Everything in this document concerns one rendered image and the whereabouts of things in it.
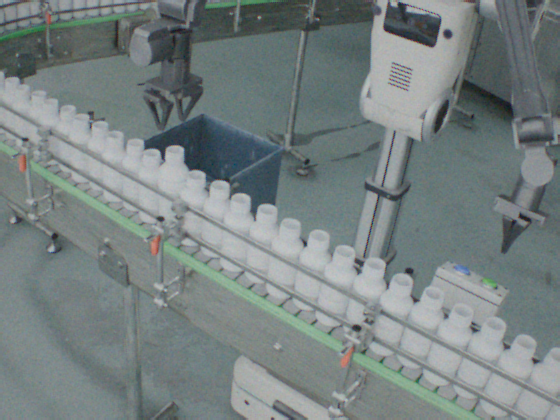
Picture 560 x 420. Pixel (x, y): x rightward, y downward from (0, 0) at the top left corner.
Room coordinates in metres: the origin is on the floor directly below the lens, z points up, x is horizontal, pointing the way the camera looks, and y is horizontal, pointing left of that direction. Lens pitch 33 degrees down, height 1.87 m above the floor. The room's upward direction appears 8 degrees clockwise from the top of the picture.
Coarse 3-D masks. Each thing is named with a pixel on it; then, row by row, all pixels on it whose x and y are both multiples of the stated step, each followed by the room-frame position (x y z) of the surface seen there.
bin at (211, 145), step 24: (192, 120) 1.79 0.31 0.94; (216, 120) 1.81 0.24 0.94; (144, 144) 1.61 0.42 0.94; (168, 144) 1.70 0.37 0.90; (192, 144) 1.80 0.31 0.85; (216, 144) 1.81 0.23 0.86; (240, 144) 1.76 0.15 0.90; (264, 144) 1.72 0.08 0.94; (192, 168) 1.81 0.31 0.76; (216, 168) 1.80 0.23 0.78; (240, 168) 1.76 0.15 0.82; (264, 168) 1.61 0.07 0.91; (240, 192) 1.52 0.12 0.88; (264, 192) 1.63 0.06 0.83
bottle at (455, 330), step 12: (456, 312) 0.84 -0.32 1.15; (468, 312) 0.83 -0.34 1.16; (444, 324) 0.83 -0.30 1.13; (456, 324) 0.81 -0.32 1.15; (468, 324) 0.81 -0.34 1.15; (444, 336) 0.80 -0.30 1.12; (456, 336) 0.80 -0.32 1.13; (468, 336) 0.81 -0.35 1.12; (432, 348) 0.82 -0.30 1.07; (444, 348) 0.80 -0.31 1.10; (432, 360) 0.81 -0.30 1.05; (444, 360) 0.80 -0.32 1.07; (456, 360) 0.80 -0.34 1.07; (444, 372) 0.79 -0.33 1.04; (444, 384) 0.79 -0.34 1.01
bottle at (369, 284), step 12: (372, 264) 0.94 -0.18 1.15; (384, 264) 0.92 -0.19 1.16; (360, 276) 0.92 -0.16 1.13; (372, 276) 0.90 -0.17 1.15; (360, 288) 0.90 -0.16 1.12; (372, 288) 0.90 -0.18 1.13; (384, 288) 0.91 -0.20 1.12; (372, 300) 0.89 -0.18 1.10; (348, 312) 0.91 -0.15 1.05; (360, 312) 0.89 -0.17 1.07; (360, 324) 0.89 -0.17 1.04
